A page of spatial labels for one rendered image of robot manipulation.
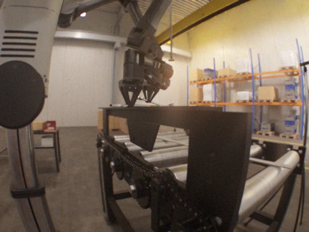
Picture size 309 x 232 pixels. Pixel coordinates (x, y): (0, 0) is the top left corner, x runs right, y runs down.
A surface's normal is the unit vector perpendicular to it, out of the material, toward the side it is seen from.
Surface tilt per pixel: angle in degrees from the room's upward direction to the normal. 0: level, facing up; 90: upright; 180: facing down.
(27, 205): 90
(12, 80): 90
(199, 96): 90
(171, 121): 90
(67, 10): 79
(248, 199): 42
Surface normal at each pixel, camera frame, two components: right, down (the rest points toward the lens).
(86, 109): 0.48, 0.04
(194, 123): -0.88, 0.01
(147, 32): 0.73, 0.49
